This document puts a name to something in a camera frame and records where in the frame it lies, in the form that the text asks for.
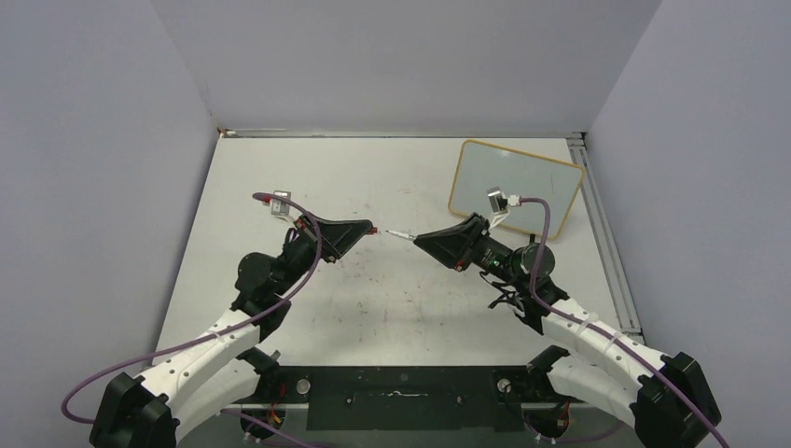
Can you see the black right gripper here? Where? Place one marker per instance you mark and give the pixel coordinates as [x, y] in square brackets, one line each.
[457, 246]

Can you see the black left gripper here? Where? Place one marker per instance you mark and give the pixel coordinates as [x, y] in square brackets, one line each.
[338, 236]

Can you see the silver marker pen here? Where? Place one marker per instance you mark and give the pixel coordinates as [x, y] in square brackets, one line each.
[401, 235]

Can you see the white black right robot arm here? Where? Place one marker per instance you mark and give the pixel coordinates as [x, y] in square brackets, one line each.
[665, 399]

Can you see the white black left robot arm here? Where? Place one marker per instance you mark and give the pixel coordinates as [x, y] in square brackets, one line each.
[161, 405]

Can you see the yellow-framed whiteboard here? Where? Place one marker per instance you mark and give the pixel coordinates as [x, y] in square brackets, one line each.
[483, 166]

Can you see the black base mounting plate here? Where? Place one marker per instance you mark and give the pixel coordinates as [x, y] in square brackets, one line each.
[408, 398]

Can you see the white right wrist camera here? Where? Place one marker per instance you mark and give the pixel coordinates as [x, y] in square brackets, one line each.
[501, 205]

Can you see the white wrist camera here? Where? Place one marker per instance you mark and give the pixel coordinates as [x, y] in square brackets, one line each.
[501, 205]
[280, 209]

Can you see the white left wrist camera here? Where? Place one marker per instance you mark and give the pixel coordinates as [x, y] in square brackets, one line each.
[280, 209]

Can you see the aluminium back rail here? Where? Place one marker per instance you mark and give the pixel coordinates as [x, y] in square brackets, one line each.
[282, 133]

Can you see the aluminium rail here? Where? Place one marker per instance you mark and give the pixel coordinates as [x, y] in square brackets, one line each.
[614, 272]
[282, 133]

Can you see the aluminium right side rail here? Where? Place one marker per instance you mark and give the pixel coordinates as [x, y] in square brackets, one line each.
[614, 272]

